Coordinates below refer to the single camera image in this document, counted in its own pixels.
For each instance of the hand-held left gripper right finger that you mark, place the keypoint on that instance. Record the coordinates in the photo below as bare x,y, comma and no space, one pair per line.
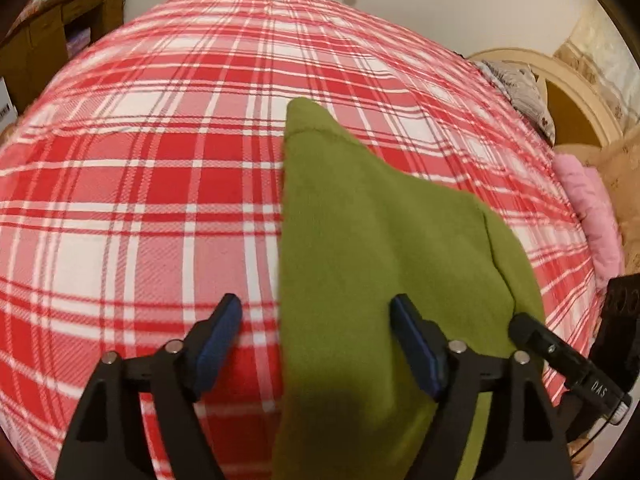
415,345

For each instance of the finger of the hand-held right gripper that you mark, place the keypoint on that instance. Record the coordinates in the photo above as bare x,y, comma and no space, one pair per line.
555,350

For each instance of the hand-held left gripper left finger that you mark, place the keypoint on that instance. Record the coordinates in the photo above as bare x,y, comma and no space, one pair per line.
220,340

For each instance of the green striped knit sweater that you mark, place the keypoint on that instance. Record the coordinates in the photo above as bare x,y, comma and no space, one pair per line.
380,240

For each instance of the pink folded cloth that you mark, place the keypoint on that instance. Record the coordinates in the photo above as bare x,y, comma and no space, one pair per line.
590,210

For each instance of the tan patterned blanket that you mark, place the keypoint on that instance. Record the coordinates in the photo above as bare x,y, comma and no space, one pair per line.
625,175

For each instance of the red plaid blanket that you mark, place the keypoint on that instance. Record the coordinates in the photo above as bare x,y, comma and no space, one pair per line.
150,185

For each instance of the cream wooden headboard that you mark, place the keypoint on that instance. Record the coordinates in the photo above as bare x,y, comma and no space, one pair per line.
575,80

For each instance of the grey patterned pillow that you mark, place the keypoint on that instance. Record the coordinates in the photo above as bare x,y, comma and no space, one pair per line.
525,95

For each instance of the white cardboard box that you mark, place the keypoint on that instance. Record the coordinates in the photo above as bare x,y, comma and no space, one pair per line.
6,105

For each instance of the wooden desk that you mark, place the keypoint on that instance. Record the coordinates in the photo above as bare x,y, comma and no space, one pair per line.
45,35

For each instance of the beige patterned wall cloth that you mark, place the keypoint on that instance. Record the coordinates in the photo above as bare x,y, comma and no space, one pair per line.
600,50

